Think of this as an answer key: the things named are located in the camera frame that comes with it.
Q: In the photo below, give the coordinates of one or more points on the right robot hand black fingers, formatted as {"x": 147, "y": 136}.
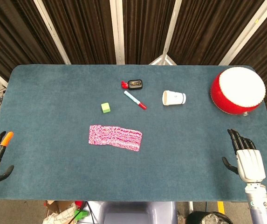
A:
{"x": 249, "y": 163}

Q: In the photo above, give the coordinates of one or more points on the grey purple robot base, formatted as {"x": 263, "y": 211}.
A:
{"x": 133, "y": 213}

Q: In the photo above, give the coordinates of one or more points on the yellow floor tape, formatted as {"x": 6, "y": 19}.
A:
{"x": 221, "y": 207}

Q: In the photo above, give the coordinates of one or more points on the red drum white skin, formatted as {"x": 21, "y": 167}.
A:
{"x": 238, "y": 91}

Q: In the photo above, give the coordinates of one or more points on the cardboard box with papers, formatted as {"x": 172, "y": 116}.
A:
{"x": 58, "y": 213}

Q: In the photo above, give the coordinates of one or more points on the white paper cup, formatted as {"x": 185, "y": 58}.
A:
{"x": 174, "y": 98}

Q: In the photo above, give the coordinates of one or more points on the teal felt table cover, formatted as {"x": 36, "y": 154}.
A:
{"x": 54, "y": 81}

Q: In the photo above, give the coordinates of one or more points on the green plastic object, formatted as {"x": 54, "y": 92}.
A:
{"x": 82, "y": 214}

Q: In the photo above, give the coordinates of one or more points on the pink knitted cloth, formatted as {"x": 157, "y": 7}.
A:
{"x": 115, "y": 138}

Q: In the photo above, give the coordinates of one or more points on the green cube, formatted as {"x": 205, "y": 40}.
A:
{"x": 105, "y": 107}

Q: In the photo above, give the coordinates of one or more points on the blue marker red cap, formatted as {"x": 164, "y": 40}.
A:
{"x": 133, "y": 99}

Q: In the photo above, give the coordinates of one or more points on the black fob with red cap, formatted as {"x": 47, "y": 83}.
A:
{"x": 135, "y": 84}

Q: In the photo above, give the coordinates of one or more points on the white frame pole with foot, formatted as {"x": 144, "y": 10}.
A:
{"x": 170, "y": 30}

